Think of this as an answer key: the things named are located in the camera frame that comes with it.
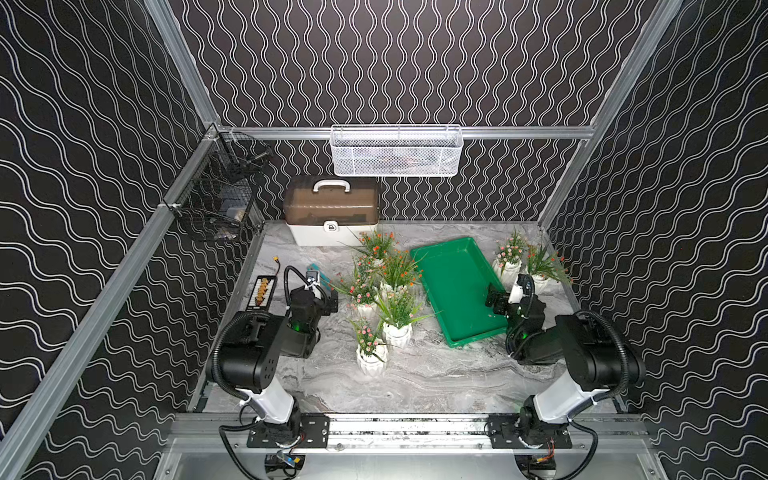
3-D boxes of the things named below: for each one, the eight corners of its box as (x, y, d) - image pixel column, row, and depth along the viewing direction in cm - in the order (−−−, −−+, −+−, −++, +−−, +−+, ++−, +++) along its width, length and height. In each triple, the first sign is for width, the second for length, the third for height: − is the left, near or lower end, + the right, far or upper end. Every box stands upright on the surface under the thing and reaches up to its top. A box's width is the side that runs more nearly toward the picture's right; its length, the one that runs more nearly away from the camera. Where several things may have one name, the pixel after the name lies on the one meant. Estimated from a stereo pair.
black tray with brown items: (248, 311, 98) (245, 307, 96) (259, 279, 106) (256, 275, 104) (268, 311, 98) (265, 307, 96) (277, 279, 106) (274, 275, 104)
